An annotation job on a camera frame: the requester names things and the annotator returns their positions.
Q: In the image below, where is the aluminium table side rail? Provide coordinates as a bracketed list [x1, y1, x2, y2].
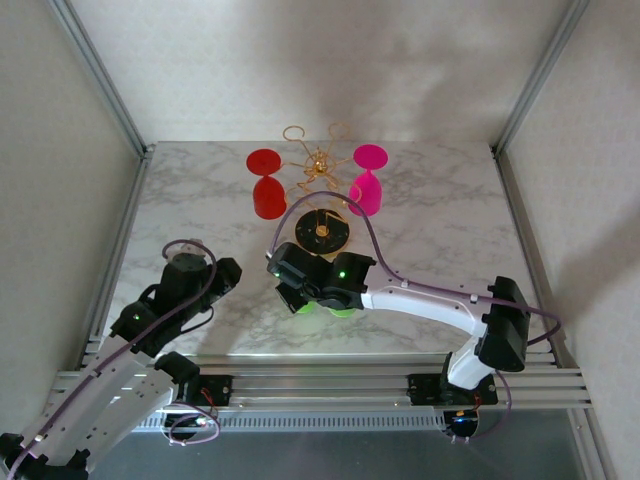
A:
[79, 149, 154, 357]
[492, 149, 576, 369]

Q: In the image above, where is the red plastic wine glass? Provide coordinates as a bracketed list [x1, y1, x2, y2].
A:
[245, 147, 288, 221]

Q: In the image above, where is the pink plastic wine glass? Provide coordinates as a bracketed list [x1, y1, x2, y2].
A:
[348, 143, 390, 218]

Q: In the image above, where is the slotted grey cable duct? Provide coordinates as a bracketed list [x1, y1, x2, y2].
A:
[134, 410, 448, 434]

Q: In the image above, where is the aluminium frame bar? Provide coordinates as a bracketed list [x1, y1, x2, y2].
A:
[569, 407, 619, 480]

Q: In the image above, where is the gold wire wine glass rack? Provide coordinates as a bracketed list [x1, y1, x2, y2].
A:
[281, 122, 352, 255]

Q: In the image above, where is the grey metal panel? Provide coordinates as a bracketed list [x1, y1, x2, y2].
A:
[84, 424, 611, 480]

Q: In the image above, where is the aluminium frame post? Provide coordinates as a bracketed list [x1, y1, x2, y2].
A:
[47, 0, 155, 157]
[492, 0, 594, 154]

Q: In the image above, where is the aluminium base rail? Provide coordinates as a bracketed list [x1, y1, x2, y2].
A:
[49, 352, 595, 414]

